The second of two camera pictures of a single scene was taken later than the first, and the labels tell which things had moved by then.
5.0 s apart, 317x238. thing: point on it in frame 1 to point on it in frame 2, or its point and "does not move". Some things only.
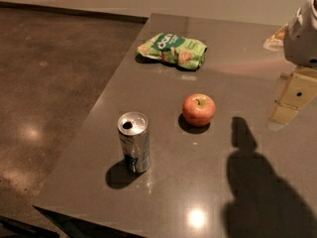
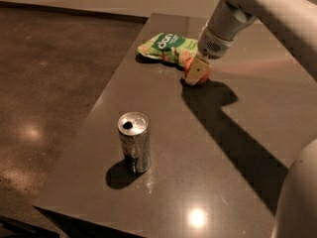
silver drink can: x=134 y=135 does not move
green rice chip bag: x=186 y=52 does not move
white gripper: x=302 y=42 to x=212 y=46
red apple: x=198 y=109 to x=188 y=64
